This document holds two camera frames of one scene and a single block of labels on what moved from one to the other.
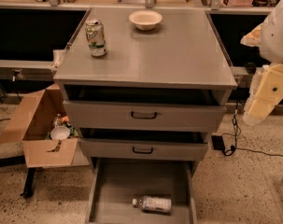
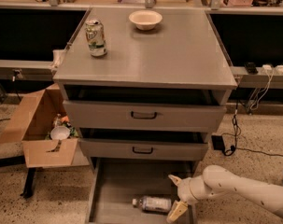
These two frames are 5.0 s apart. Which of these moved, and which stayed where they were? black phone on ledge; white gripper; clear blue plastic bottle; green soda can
Moved: white gripper
Stayed: green soda can; black phone on ledge; clear blue plastic bottle
